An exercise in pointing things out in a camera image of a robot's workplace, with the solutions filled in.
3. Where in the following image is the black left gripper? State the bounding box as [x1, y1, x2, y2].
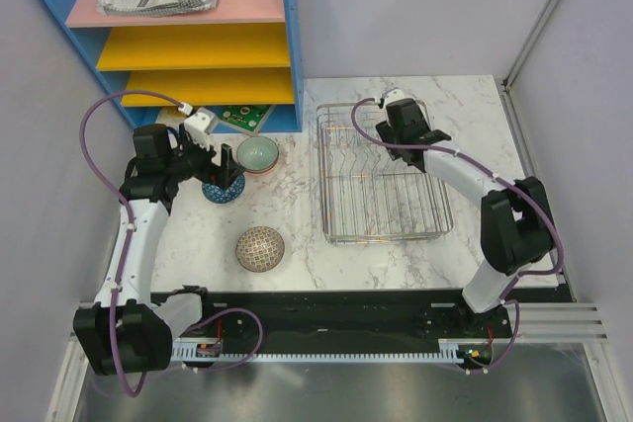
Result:
[164, 124, 243, 191]

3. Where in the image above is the blue triangle pattern bowl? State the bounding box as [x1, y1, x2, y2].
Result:
[202, 175, 246, 205]

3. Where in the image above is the chrome wire dish rack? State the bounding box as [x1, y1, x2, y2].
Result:
[316, 103, 454, 244]

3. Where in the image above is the brown lattice pattern bowl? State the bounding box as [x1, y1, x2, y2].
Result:
[235, 226, 285, 273]

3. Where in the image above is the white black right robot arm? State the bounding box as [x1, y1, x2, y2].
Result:
[376, 90, 564, 337]

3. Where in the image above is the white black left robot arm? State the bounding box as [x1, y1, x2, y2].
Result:
[73, 124, 243, 376]

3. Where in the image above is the celadon green bowl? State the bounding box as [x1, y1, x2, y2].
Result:
[236, 136, 279, 169]

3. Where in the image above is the pink bowl under green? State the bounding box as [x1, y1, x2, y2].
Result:
[240, 164, 276, 176]

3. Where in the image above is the green white book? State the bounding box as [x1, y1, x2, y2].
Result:
[219, 105, 275, 136]

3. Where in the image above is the yellow white book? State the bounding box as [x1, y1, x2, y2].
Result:
[154, 107, 197, 128]

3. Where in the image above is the blue pink yellow shelf unit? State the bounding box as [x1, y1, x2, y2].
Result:
[44, 0, 304, 133]

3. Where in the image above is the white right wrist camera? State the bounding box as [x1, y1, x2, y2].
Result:
[378, 88, 407, 109]

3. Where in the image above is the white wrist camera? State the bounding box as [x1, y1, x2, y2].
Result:
[184, 109, 219, 150]
[378, 88, 407, 109]

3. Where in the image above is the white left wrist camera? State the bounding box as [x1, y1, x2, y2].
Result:
[184, 109, 219, 150]

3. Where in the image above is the white slotted cable duct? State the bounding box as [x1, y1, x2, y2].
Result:
[171, 338, 493, 364]

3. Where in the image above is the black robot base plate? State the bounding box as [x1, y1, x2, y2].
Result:
[158, 288, 515, 357]

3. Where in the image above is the aluminium frame rail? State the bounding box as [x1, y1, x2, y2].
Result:
[516, 302, 607, 344]

